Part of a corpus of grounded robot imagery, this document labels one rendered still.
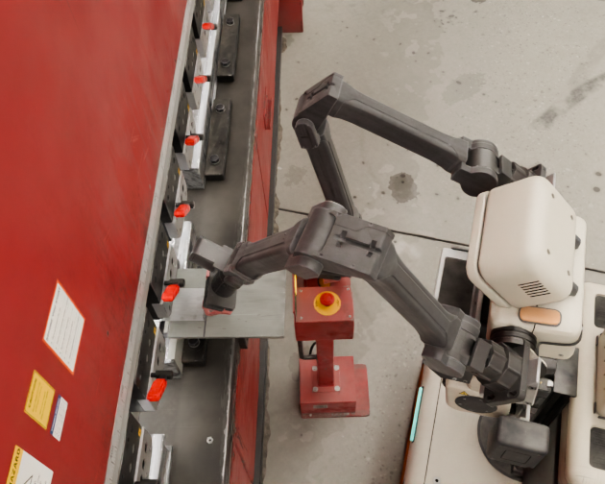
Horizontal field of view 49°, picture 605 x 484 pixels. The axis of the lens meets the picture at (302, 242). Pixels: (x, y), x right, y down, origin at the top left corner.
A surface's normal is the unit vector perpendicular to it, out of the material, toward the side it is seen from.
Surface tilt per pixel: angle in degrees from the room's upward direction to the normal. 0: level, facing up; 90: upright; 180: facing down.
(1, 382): 90
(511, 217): 42
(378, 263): 66
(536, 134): 0
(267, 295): 0
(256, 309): 0
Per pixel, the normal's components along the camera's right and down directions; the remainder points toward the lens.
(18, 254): 1.00, -0.01
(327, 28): -0.04, -0.55
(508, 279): -0.26, 0.81
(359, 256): -0.18, -0.38
